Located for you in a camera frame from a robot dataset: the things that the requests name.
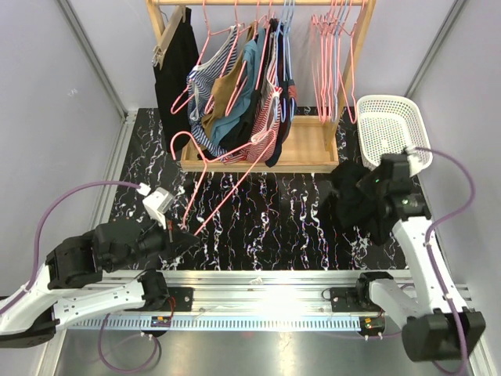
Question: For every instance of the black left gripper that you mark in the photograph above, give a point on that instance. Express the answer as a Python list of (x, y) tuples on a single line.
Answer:
[(176, 242)]

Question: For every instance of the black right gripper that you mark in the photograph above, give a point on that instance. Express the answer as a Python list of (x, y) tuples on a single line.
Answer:
[(364, 183)]

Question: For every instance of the black tank top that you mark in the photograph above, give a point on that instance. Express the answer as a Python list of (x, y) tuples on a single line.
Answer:
[(346, 206)]

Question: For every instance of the maroon tank top grey trim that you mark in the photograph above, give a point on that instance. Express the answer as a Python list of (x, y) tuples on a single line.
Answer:
[(292, 93)]

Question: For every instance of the light blue wire hanger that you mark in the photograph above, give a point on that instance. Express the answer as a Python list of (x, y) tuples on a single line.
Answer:
[(283, 30)]

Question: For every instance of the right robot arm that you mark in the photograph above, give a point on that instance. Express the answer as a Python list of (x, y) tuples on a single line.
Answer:
[(436, 324)]

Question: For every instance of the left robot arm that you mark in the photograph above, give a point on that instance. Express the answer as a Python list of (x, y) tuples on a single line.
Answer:
[(56, 299)]

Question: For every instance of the red white striped tank top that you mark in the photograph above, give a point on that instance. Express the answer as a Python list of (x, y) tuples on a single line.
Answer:
[(259, 125)]

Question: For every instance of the navy tank top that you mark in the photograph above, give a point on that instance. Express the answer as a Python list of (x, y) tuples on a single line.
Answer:
[(287, 109)]

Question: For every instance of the brown tank top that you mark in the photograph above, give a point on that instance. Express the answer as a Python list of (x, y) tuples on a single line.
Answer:
[(232, 92)]

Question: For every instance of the teal tank top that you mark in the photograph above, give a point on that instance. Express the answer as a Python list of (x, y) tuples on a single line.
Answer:
[(222, 126)]

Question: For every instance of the pink hanger striped top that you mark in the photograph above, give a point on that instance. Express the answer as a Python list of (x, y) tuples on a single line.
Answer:
[(213, 68)]

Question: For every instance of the wooden clip hanger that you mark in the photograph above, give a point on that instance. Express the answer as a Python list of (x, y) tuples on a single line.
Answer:
[(178, 16)]

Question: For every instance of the pink hanger brown top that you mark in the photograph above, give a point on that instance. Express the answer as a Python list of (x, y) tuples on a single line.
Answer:
[(222, 87)]

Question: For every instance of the white perforated plastic basket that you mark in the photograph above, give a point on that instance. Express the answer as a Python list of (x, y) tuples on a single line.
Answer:
[(388, 124)]

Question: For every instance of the black marble pattern mat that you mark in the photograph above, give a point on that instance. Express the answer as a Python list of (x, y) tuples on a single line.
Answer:
[(261, 221)]

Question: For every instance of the wooden clothes rack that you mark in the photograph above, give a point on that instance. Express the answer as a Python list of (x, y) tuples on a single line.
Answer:
[(311, 147)]

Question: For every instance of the bundle of empty pink hangers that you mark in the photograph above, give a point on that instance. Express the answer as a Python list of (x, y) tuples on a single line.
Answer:
[(326, 32)]

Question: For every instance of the black skirt on rack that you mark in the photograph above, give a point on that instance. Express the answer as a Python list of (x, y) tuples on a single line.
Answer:
[(181, 56)]

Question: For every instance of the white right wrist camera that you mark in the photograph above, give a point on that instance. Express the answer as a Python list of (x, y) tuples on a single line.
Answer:
[(414, 161)]

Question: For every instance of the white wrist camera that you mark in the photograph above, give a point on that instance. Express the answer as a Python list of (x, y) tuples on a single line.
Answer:
[(156, 202), (414, 161)]

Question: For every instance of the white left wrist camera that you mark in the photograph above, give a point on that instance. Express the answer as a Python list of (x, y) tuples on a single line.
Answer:
[(156, 202)]

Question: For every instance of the aluminium mounting rail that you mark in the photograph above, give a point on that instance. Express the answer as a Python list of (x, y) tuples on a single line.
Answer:
[(281, 301)]

